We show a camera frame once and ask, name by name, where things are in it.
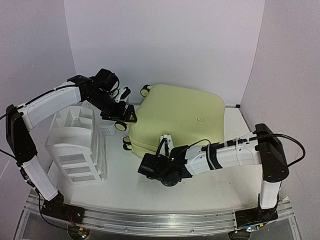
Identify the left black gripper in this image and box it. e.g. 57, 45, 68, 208
87, 90, 138, 123

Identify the pale yellow hard-shell suitcase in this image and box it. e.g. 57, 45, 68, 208
122, 84, 226, 157

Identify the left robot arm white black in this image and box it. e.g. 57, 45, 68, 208
2, 69, 137, 219

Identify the white perforated plastic basket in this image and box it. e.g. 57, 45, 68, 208
81, 101, 117, 136

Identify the white plastic drawer organizer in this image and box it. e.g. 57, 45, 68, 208
45, 105, 108, 185

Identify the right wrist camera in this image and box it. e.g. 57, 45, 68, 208
159, 134, 174, 157

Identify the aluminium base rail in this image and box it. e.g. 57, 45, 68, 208
23, 189, 295, 235

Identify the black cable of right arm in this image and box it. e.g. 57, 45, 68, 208
249, 133, 306, 168

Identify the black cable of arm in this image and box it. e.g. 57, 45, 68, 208
249, 133, 306, 168
0, 111, 18, 161

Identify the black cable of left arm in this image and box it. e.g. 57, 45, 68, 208
0, 111, 18, 161

